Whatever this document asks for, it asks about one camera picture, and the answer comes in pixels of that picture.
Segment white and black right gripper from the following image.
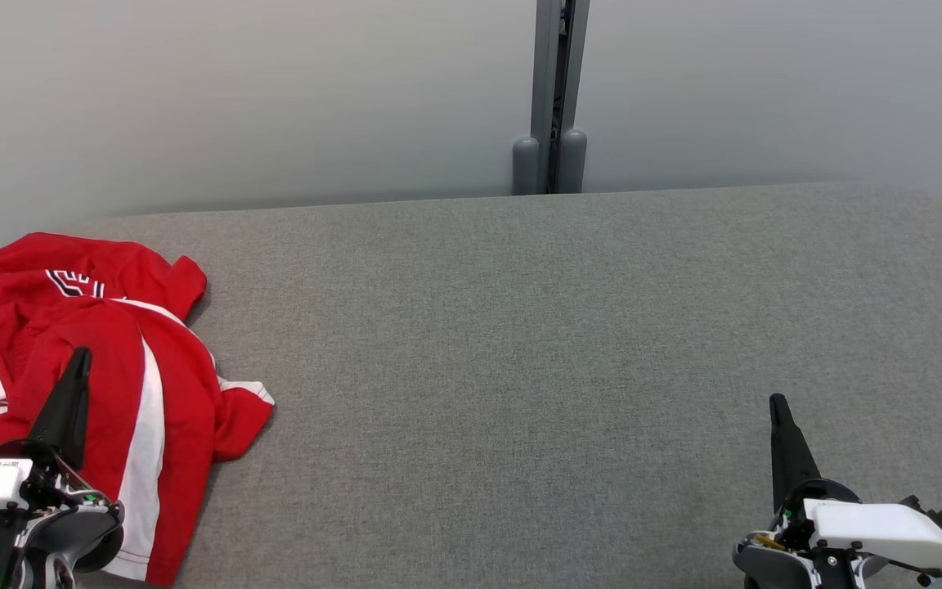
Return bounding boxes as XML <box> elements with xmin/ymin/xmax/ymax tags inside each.
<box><xmin>765</xmin><ymin>393</ymin><xmax>942</xmax><ymax>589</ymax></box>

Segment red shorts with white trim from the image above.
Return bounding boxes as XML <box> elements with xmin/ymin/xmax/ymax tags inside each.
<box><xmin>0</xmin><ymin>299</ymin><xmax>276</xmax><ymax>587</ymax></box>

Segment grey partition post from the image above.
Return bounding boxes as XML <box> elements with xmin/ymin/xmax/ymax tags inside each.
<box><xmin>530</xmin><ymin>0</ymin><xmax>590</xmax><ymax>196</ymax></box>

